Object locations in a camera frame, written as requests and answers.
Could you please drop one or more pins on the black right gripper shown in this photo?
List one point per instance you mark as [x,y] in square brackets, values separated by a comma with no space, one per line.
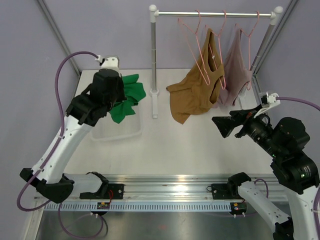
[226,124]

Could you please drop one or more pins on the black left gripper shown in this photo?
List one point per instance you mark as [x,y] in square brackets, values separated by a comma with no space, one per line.
[122,96]

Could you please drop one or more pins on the green tank top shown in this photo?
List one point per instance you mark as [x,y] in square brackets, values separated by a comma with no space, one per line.
[134,93]

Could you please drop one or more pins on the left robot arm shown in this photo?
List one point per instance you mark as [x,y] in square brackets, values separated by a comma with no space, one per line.
[83,113]

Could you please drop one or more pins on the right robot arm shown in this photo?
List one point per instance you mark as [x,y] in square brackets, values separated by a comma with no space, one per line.
[294,170]

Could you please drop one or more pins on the pink hanger under brown top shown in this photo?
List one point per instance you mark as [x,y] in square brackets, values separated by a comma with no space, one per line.
[222,79]

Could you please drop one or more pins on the brown tank top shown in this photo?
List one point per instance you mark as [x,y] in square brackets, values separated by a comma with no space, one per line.
[199,90]

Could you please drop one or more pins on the mauve tank top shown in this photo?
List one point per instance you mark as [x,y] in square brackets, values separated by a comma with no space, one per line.
[237,76]

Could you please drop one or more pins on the pink hanger under mauve top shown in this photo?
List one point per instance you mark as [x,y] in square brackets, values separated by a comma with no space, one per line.
[248,84]

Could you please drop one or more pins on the white perforated plastic basket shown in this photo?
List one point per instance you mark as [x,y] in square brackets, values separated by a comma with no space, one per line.
[107,130]

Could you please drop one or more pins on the silver and white clothes rack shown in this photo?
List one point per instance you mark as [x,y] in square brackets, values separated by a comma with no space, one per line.
[153,14]

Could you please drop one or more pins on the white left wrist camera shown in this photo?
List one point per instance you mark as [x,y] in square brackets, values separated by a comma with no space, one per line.
[108,62]

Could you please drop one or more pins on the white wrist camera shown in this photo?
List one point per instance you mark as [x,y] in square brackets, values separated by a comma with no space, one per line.
[108,62]
[268,101]

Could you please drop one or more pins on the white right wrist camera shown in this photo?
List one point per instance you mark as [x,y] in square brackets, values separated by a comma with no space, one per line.
[268,101]

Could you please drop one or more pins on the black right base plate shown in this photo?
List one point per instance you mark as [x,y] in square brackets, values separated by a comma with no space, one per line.
[222,191]

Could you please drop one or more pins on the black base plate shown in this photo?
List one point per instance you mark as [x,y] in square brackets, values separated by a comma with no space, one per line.
[222,191]
[113,191]

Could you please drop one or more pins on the white slotted cable duct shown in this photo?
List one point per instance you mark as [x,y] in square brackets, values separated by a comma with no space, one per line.
[121,206]

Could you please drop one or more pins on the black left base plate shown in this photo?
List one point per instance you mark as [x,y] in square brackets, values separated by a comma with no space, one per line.
[113,191]

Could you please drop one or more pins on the aluminium mounting rail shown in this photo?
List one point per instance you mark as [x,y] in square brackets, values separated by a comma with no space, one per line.
[182,187]

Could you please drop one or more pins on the left aluminium frame post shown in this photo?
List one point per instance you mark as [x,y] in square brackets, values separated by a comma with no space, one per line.
[48,16]

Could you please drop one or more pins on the aluminium frame post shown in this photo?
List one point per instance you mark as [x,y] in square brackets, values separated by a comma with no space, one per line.
[48,16]
[275,37]

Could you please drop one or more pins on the right aluminium frame post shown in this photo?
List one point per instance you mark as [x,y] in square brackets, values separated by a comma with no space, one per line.
[275,37]

